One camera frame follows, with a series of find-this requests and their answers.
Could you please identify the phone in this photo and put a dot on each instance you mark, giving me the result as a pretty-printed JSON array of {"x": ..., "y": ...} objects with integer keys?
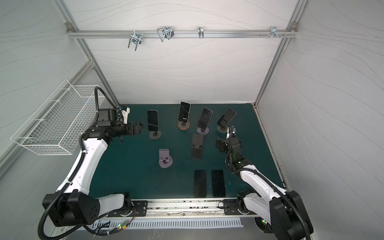
[
  {"x": 153, "y": 120},
  {"x": 226, "y": 118},
  {"x": 205, "y": 119},
  {"x": 218, "y": 183},
  {"x": 184, "y": 112},
  {"x": 200, "y": 184}
]

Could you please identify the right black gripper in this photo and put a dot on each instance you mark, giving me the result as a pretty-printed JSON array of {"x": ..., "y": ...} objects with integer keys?
[{"x": 227, "y": 143}]

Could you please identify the aluminium crossbar rail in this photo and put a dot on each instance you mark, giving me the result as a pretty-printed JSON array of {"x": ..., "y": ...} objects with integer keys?
[{"x": 179, "y": 34}]

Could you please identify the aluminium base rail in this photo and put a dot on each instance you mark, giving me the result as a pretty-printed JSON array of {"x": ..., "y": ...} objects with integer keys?
[{"x": 180, "y": 207}]

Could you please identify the grey round stand right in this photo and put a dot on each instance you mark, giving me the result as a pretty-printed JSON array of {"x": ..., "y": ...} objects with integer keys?
[{"x": 223, "y": 131}]

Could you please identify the metal u-bolt clamp left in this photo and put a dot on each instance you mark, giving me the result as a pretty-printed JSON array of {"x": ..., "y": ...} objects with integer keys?
[{"x": 135, "y": 40}]

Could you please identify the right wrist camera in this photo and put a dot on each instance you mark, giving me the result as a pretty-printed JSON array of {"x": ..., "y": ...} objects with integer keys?
[{"x": 231, "y": 132}]

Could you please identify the black folding phone stand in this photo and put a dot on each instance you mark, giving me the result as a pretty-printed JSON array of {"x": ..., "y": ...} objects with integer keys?
[{"x": 197, "y": 147}]

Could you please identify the white slotted cable duct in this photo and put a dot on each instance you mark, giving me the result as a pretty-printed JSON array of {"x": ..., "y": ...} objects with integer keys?
[{"x": 186, "y": 223}]

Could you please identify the metal clamp small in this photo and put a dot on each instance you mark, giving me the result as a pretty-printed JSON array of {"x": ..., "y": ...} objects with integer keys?
[{"x": 201, "y": 32}]

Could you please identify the phone on wooden stand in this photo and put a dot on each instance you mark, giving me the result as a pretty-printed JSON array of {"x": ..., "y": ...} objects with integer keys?
[{"x": 184, "y": 112}]

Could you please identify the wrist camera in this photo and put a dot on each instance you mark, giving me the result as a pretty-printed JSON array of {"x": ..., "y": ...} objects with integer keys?
[
  {"x": 231, "y": 132},
  {"x": 112, "y": 117}
]

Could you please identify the lilac rear round stand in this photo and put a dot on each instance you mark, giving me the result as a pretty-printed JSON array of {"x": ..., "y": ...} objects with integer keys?
[{"x": 203, "y": 132}]

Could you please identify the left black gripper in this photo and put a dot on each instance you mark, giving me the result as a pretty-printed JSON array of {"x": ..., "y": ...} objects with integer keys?
[{"x": 137, "y": 128}]

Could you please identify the lilac front round stand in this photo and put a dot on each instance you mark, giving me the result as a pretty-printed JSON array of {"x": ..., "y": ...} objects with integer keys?
[{"x": 165, "y": 160}]

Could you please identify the lilac round stand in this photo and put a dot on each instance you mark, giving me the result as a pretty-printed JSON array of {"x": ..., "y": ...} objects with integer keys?
[
  {"x": 165, "y": 160},
  {"x": 203, "y": 132}
]

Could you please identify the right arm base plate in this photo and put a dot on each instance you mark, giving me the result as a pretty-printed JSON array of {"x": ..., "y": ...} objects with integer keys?
[{"x": 233, "y": 207}]

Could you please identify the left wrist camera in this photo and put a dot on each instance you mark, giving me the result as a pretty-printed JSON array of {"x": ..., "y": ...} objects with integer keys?
[{"x": 112, "y": 117}]

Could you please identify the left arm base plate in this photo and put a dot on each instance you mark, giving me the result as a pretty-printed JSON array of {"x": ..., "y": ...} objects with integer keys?
[{"x": 135, "y": 208}]

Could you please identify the metal u-bolt clamp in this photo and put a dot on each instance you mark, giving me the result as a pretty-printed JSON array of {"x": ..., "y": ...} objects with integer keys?
[
  {"x": 165, "y": 32},
  {"x": 135, "y": 40}
]

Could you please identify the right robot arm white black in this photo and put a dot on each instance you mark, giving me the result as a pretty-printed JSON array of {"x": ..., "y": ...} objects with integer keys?
[{"x": 284, "y": 211}]

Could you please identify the grey round stand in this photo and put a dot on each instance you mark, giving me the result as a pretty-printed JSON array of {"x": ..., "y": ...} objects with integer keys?
[
  {"x": 223, "y": 131},
  {"x": 154, "y": 135}
]

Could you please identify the white wire basket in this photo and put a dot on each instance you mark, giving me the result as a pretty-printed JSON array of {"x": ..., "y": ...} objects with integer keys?
[{"x": 54, "y": 128}]

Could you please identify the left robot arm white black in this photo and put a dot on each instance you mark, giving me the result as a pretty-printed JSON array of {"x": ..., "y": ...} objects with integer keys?
[{"x": 93, "y": 142}]

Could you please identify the grey round stand left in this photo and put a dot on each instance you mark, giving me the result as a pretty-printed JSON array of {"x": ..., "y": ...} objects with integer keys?
[{"x": 154, "y": 135}]

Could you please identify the metal bracket right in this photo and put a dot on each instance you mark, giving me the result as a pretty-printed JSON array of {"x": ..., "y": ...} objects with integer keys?
[{"x": 273, "y": 34}]

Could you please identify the metal u-bolt clamp middle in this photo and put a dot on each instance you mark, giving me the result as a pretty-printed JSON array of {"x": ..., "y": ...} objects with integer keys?
[{"x": 165, "y": 32}]

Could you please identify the wooden round stand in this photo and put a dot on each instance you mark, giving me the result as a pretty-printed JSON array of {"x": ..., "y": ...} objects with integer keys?
[{"x": 184, "y": 126}]

